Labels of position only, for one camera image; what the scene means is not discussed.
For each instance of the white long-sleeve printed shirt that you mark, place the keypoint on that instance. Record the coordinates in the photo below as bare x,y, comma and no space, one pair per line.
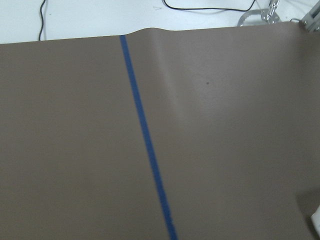
316,219

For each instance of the metal rod with green handle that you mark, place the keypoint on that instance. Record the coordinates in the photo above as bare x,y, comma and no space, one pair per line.
261,16

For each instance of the aluminium frame post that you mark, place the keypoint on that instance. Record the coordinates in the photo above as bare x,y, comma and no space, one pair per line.
311,21

